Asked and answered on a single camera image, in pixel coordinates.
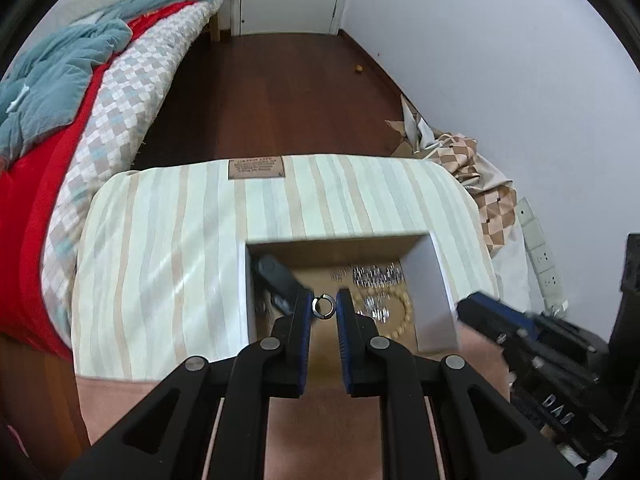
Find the red bed blanket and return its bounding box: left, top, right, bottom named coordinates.
left=1, top=1, right=196, bottom=359

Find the teal blue quilt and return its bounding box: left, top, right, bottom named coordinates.
left=1, top=0, right=213, bottom=169

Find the checkered bed sheet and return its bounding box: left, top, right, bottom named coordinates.
left=40, top=0, right=224, bottom=347

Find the white power strip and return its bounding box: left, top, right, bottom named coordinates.
left=515, top=197, right=568, bottom=318

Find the silver chain necklace pile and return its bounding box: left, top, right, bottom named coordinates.
left=328, top=261, right=407, bottom=288

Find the white cardboard box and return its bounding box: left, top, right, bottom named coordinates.
left=243, top=230, right=460, bottom=361

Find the wooden bead bracelet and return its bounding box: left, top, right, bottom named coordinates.
left=349, top=288, right=416, bottom=344

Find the checkered beige cloth pile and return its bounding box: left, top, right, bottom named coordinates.
left=387, top=98, right=530, bottom=311

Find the silver chain bracelet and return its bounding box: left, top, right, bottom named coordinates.
left=361, top=294, right=394, bottom=322

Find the black ring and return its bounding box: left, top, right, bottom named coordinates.
left=310, top=294, right=339, bottom=320

